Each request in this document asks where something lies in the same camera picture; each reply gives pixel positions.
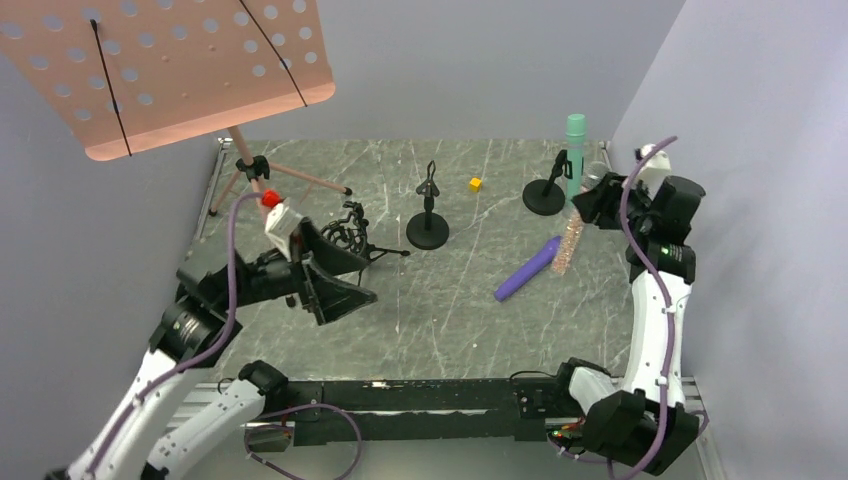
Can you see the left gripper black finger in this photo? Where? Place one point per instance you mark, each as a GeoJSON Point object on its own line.
{"type": "Point", "coordinates": [331, 299]}
{"type": "Point", "coordinates": [332, 259]}

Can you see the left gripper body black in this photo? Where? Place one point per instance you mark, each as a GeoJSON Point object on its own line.
{"type": "Point", "coordinates": [308, 283]}

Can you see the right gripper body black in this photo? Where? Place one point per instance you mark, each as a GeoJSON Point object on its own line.
{"type": "Point", "coordinates": [610, 201]}

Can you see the black shock mount tripod stand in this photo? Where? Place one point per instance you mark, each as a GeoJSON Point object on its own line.
{"type": "Point", "coordinates": [351, 234]}

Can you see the glitter silver toy microphone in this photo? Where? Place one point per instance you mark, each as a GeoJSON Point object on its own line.
{"type": "Point", "coordinates": [593, 173]}

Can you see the teal toy microphone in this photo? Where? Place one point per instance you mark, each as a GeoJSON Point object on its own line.
{"type": "Point", "coordinates": [576, 129]}

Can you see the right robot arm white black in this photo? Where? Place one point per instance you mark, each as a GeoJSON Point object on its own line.
{"type": "Point", "coordinates": [641, 421]}

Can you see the black round-base clip mic stand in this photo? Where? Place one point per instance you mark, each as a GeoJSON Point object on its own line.
{"type": "Point", "coordinates": [428, 230]}

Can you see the pink perforated music stand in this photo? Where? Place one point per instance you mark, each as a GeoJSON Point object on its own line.
{"type": "Point", "coordinates": [125, 77]}

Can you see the purple toy microphone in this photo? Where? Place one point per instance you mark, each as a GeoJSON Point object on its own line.
{"type": "Point", "coordinates": [529, 270]}

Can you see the yellow cube near teal microphone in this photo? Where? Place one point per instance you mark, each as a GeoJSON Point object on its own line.
{"type": "Point", "coordinates": [475, 184]}

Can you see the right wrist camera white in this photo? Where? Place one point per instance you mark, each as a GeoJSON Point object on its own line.
{"type": "Point", "coordinates": [657, 167]}

